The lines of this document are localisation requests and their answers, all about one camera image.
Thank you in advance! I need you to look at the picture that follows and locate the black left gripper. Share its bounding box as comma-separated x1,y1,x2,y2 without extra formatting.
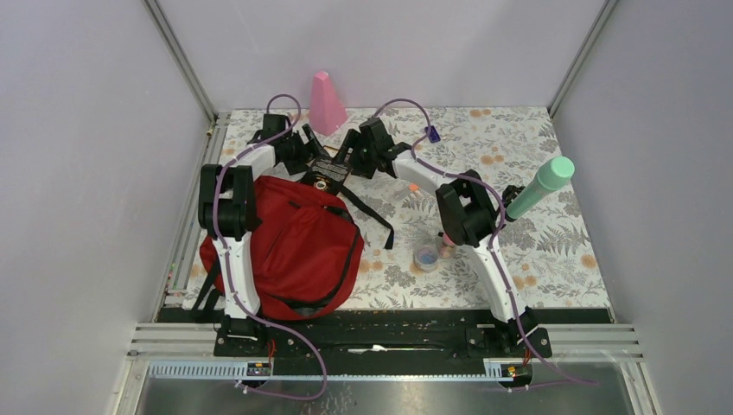
281,124,328,176

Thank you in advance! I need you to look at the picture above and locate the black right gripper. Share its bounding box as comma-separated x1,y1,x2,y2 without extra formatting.
330,129,376,181

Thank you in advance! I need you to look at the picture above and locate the red student backpack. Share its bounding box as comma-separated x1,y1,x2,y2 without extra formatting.
190,171,396,322

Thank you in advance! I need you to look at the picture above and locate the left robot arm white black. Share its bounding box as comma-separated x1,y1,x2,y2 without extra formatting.
191,112,327,355

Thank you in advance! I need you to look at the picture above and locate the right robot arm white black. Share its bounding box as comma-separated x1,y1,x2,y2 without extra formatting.
335,118,537,356

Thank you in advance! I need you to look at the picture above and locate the pink cone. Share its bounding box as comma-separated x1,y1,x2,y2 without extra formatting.
309,71,348,136

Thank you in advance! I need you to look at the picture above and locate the small purple eraser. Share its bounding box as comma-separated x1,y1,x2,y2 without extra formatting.
424,125,441,144

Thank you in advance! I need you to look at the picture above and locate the floral table mat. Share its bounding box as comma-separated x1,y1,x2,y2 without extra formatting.
182,106,612,311

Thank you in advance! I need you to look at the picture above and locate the clear cup with colourful bits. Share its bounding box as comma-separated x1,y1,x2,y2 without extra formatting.
413,240,440,272

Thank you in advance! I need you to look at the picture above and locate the pink capped small bottle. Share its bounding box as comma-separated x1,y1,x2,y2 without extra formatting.
437,233,456,259

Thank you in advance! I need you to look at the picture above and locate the mint green bottle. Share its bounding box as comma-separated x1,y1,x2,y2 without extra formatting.
506,156,575,221

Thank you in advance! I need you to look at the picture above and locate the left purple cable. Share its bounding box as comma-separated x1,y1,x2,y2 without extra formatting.
212,93,328,402

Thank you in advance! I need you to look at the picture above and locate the purple cable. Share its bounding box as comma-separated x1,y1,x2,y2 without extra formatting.
372,98,600,391
212,93,328,402

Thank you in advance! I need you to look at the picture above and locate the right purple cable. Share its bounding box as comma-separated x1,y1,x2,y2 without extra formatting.
372,98,600,391

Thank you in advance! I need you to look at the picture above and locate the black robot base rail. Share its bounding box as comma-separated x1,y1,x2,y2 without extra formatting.
157,308,613,376

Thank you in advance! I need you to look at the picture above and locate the slotted cable duct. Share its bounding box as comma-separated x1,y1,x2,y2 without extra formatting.
147,355,532,381

